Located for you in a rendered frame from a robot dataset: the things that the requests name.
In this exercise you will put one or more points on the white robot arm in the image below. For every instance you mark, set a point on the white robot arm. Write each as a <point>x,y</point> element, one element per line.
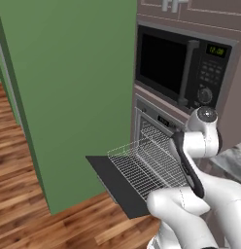
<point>203,194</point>

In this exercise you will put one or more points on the grey built-in oven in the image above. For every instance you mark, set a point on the grey built-in oven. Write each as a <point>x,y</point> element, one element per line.
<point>151,120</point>

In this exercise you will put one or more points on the black oven door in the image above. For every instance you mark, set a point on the black oven door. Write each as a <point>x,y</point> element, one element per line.
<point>117,184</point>

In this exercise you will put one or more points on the black microwave oven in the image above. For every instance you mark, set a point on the black microwave oven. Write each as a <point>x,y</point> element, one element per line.
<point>177,68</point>

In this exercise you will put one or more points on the mauve wall cupboard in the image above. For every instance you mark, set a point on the mauve wall cupboard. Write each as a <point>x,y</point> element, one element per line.
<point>203,9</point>

